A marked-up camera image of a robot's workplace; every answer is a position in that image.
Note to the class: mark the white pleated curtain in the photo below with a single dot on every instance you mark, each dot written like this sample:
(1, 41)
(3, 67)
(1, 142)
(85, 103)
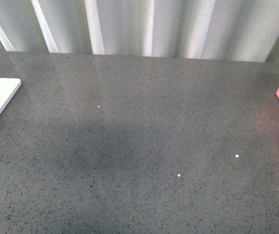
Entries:
(243, 30)

